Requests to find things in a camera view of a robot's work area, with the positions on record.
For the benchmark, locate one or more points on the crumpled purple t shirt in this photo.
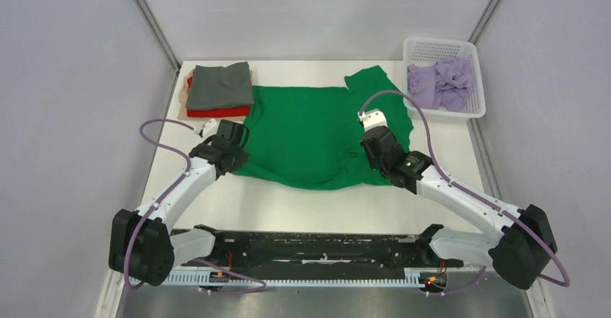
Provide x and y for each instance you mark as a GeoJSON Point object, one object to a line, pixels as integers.
{"type": "Point", "coordinates": [446, 84]}

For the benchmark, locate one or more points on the green t shirt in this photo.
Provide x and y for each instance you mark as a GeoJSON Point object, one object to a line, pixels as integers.
{"type": "Point", "coordinates": [309, 137]}

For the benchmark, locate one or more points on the left aluminium frame post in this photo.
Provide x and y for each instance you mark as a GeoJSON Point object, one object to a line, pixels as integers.
{"type": "Point", "coordinates": [158, 34]}

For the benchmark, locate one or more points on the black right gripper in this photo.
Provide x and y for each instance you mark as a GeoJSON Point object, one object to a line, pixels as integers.
{"type": "Point", "coordinates": [370, 159]}

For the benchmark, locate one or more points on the folded grey t shirt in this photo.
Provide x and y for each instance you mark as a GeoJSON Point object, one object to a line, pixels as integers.
{"type": "Point", "coordinates": [236, 75]}

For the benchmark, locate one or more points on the folded red t shirt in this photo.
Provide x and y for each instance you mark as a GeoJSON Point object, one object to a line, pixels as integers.
{"type": "Point", "coordinates": [212, 99]}

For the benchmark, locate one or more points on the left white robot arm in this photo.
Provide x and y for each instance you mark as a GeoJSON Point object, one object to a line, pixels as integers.
{"type": "Point", "coordinates": [143, 247]}

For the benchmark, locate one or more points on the aluminium frame post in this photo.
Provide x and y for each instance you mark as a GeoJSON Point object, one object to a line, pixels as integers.
{"type": "Point", "coordinates": [158, 34]}
{"type": "Point", "coordinates": [483, 20]}

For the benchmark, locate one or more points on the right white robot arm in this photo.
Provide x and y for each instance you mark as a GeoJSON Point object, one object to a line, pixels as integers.
{"type": "Point", "coordinates": [516, 243]}

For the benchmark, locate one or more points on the right aluminium frame post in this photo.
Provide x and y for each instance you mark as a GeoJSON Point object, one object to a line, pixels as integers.
{"type": "Point", "coordinates": [483, 20]}

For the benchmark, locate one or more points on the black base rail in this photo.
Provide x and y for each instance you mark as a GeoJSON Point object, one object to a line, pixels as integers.
{"type": "Point", "coordinates": [266, 255]}

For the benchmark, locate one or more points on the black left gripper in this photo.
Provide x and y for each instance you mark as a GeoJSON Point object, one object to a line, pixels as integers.
{"type": "Point", "coordinates": [241, 160]}

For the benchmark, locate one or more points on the white plastic basket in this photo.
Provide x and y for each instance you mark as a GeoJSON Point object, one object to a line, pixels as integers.
{"type": "Point", "coordinates": [426, 51]}

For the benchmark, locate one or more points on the white slotted cable duct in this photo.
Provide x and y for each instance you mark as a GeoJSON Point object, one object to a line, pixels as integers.
{"type": "Point", "coordinates": [203, 277]}

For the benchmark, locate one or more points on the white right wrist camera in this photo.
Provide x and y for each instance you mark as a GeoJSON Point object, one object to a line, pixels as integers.
{"type": "Point", "coordinates": [372, 119]}

